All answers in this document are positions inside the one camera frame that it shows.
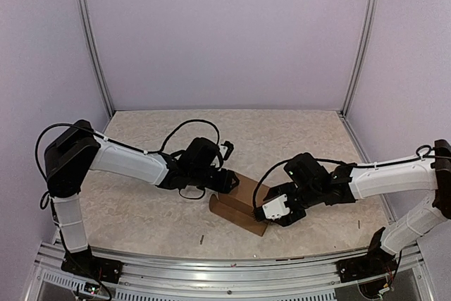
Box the left aluminium frame post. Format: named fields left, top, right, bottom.
left=76, top=0, right=116, bottom=119

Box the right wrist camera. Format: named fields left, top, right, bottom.
left=252, top=194, right=290, bottom=222

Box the front aluminium rail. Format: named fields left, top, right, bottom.
left=19, top=240, right=438, bottom=300

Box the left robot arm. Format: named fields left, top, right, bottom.
left=38, top=120, right=240, bottom=276

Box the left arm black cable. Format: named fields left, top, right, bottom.
left=34, top=119, right=223, bottom=210

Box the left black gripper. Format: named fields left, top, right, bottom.
left=190, top=168, right=240, bottom=195

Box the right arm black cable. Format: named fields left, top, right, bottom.
left=252, top=145, right=451, bottom=210

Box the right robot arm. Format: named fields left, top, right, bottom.
left=261, top=140, right=450, bottom=276

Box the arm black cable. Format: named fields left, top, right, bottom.
left=34, top=119, right=223, bottom=210
left=252, top=145, right=451, bottom=210

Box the brown cardboard box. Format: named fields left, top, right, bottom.
left=209, top=173, right=268, bottom=237

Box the aluminium frame post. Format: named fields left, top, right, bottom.
left=76, top=0, right=116, bottom=119
left=340, top=0, right=378, bottom=120

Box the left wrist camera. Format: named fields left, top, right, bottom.
left=219, top=140, right=235, bottom=161

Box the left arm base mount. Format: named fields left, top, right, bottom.
left=61, top=255, right=123, bottom=284

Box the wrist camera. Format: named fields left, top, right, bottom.
left=252, top=194, right=290, bottom=222
left=219, top=140, right=235, bottom=161

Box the right aluminium frame post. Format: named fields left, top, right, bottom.
left=340, top=0, right=378, bottom=120

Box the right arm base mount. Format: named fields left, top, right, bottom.
left=336, top=253, right=397, bottom=283

